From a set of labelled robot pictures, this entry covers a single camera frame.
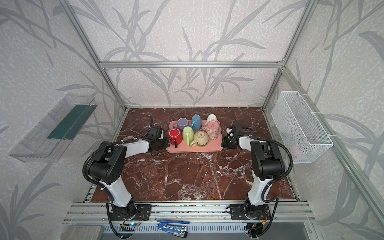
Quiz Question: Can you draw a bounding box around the blue mug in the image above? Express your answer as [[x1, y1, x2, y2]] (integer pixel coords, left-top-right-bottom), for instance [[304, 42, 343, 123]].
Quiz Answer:
[[191, 114, 202, 131]]

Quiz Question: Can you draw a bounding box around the grey foam block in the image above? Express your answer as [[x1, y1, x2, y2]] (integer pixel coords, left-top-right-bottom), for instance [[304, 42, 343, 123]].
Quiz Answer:
[[60, 225, 104, 240]]

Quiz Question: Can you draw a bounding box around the tape roll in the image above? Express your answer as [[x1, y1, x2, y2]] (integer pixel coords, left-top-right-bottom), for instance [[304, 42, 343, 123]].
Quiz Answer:
[[121, 136, 136, 142]]

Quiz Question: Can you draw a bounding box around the white wire basket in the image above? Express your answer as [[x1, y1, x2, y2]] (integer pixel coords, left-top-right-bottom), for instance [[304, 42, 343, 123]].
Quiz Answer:
[[272, 91, 334, 164]]

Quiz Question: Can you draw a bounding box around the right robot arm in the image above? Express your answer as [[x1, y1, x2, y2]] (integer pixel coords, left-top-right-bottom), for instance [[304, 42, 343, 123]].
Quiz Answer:
[[222, 125, 294, 206]]

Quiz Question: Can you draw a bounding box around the blue stapler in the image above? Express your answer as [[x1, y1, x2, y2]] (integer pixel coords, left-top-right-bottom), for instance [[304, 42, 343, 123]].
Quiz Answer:
[[157, 220, 190, 239]]

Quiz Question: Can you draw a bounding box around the purple mug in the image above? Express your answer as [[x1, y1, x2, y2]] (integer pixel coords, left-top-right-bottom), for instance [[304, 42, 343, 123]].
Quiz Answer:
[[173, 118, 190, 132]]

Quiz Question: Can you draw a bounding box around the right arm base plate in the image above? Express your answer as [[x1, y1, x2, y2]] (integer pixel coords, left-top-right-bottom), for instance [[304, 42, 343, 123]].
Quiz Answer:
[[229, 203, 271, 221]]

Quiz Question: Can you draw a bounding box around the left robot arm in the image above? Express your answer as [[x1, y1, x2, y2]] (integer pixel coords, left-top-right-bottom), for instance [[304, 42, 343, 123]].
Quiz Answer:
[[82, 126, 170, 210]]

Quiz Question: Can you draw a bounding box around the red mug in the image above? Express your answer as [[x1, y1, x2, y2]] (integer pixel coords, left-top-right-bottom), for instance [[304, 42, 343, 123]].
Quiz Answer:
[[169, 128, 183, 148]]

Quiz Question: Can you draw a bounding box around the clear plastic wall bin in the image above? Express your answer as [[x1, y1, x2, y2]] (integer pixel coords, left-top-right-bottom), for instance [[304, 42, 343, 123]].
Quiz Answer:
[[9, 94, 98, 163]]

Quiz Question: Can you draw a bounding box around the pink patterned mug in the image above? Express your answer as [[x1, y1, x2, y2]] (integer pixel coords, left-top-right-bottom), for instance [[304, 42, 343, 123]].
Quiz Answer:
[[202, 121, 220, 141]]

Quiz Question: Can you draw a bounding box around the light green mug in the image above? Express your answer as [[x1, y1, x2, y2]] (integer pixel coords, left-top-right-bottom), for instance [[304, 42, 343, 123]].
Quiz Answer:
[[183, 127, 194, 147]]

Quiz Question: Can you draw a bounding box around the pink tray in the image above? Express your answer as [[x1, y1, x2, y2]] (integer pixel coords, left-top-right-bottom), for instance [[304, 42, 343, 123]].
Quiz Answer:
[[166, 121, 223, 153]]

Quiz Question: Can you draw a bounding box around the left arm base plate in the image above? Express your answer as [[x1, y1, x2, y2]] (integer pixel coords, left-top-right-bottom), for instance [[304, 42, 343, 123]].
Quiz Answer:
[[110, 204, 152, 221]]

